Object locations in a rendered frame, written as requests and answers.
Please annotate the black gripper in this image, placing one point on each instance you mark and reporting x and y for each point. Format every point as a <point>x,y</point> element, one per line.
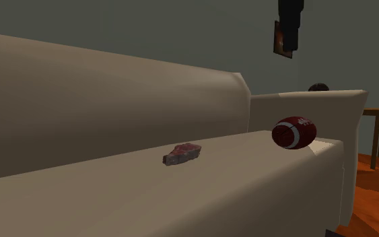
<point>290,23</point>

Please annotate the dark round object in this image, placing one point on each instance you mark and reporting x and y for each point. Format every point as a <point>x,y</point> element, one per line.
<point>318,87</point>

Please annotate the dark red football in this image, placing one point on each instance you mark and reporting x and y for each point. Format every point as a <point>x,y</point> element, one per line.
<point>294,133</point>

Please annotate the wooden side table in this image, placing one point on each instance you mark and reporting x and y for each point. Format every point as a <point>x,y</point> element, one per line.
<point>378,113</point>

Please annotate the raw red meat piece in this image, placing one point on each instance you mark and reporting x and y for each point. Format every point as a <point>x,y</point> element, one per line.
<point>182,153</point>

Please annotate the beige sofa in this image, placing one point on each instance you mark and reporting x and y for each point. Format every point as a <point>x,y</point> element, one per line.
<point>77,115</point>

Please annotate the dark framed wall picture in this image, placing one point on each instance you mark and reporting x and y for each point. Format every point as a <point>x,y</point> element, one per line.
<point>277,41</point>

